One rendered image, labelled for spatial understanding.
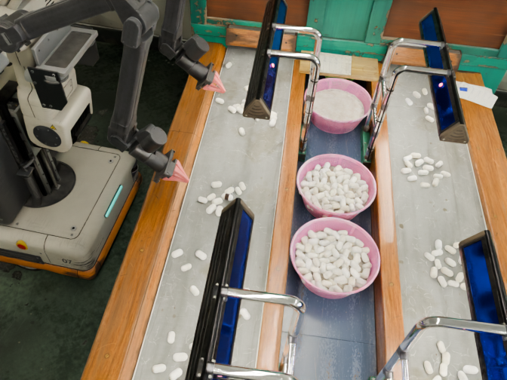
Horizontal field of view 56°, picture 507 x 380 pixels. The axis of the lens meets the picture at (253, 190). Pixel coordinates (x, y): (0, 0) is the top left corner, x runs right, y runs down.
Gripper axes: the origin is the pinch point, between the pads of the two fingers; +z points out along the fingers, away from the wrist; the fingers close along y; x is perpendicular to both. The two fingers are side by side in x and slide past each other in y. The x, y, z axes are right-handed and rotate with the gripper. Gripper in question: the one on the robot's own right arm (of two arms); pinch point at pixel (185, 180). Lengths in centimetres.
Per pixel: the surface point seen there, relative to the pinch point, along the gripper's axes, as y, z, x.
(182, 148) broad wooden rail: 18.2, -0.9, 7.6
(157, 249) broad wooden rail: -23.2, 0.3, 6.4
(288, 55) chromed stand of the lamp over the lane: 29.1, 1.3, -40.4
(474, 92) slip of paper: 69, 82, -64
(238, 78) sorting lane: 65, 11, 1
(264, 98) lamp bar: 10.7, -1.1, -35.1
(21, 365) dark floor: -38, 4, 104
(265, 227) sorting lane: -8.9, 25.1, -11.5
